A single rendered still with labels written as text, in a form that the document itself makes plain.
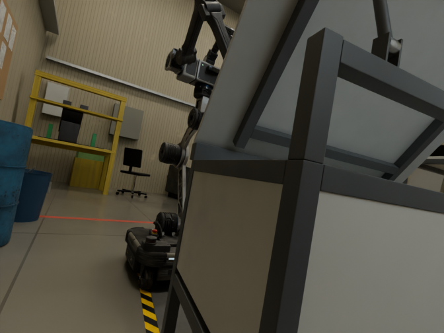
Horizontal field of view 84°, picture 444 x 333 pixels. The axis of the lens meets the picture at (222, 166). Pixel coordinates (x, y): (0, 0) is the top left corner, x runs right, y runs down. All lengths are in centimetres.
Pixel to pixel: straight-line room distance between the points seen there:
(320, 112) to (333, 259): 23
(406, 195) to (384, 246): 10
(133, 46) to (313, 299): 738
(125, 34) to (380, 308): 750
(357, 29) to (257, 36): 33
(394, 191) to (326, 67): 25
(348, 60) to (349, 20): 52
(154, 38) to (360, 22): 707
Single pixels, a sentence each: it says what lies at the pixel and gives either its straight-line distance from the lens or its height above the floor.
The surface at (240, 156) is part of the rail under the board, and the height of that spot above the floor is 85.
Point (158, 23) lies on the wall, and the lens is 802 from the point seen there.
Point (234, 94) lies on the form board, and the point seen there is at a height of 104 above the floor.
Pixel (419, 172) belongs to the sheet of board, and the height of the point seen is 209.
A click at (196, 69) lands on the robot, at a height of 145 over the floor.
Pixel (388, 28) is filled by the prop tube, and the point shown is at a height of 107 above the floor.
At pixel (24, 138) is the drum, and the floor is 79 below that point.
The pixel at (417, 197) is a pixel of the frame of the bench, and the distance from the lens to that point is 59.
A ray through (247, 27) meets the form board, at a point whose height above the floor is 120.
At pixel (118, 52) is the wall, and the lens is 743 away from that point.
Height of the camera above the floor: 75
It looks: 3 degrees up
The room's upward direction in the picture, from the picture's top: 10 degrees clockwise
